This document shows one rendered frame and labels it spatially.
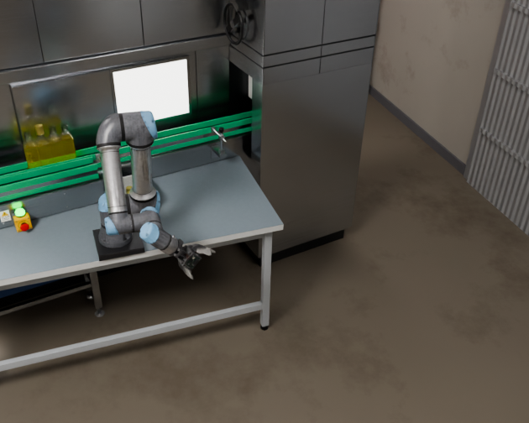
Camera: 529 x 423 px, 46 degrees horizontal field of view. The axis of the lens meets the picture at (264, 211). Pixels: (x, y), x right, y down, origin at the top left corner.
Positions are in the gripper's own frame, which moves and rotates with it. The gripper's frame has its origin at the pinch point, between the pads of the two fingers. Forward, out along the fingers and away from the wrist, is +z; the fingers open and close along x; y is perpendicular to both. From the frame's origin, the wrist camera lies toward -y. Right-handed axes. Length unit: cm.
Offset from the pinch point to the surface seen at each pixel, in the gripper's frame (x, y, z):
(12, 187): -33, -74, -58
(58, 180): -19, -75, -42
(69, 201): -25, -74, -32
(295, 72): 97, -66, 18
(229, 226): 16.3, -29.2, 19.9
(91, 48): 39, -99, -61
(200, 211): 11.5, -46.3, 13.2
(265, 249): 18, -26, 45
